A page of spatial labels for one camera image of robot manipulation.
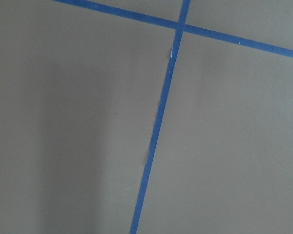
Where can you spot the right crossing blue tape line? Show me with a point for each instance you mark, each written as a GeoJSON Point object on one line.
{"type": "Point", "coordinates": [94, 6]}

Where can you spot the right side blue tape line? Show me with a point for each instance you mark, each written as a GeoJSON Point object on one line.
{"type": "Point", "coordinates": [159, 116]}

